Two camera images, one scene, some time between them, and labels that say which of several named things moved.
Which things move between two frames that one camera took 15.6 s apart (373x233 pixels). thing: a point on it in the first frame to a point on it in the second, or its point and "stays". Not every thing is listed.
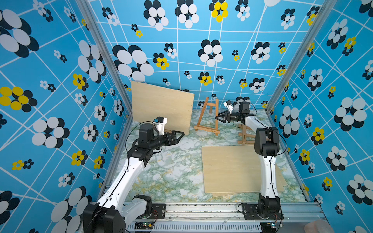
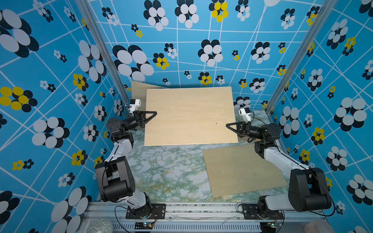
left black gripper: [174, 141] to [140, 119]
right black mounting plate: [251, 211] stays
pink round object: [318, 226] stays
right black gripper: [228, 116] to [243, 130]
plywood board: [231, 169] to [190, 116]
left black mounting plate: [155, 211] stays
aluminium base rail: [221, 217] stays
